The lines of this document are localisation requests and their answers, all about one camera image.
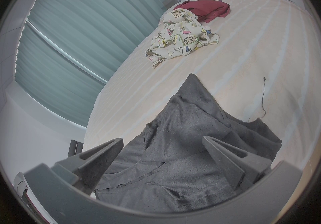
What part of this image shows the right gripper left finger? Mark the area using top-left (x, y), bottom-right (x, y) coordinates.
top-left (54, 138), bottom-right (124, 194)

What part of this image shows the white printed pyjama garment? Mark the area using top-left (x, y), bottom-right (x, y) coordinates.
top-left (145, 8), bottom-right (220, 69)

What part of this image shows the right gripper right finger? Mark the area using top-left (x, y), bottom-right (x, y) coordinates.
top-left (202, 136), bottom-right (272, 191)

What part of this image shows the black long-sleeved top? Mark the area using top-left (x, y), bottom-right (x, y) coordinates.
top-left (94, 73), bottom-right (282, 214)

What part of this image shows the bed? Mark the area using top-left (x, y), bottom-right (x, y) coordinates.
top-left (83, 0), bottom-right (319, 193)

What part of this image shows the dark red garment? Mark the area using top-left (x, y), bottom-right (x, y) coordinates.
top-left (173, 0), bottom-right (231, 24)

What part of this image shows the black chest of drawers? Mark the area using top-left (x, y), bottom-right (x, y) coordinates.
top-left (68, 140), bottom-right (84, 158)

